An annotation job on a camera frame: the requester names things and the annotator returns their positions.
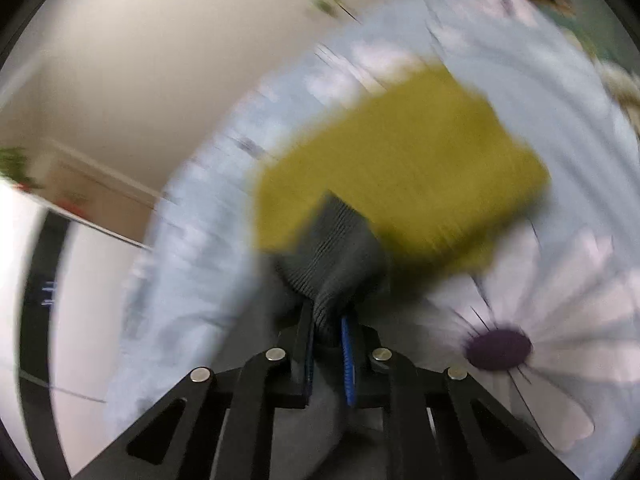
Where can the yellow-green folded garment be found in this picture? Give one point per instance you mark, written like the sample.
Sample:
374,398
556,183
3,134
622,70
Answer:
400,170

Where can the green plant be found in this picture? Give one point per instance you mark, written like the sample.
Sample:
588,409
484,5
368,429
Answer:
16,166

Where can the grey knitted garment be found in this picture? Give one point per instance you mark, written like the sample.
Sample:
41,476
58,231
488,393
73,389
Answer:
336,266

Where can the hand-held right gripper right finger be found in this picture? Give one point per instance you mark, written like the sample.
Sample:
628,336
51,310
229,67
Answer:
348,360

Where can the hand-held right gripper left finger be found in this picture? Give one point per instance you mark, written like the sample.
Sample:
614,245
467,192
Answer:
303,355

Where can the light blue floral bed sheet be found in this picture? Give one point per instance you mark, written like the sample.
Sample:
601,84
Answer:
525,270

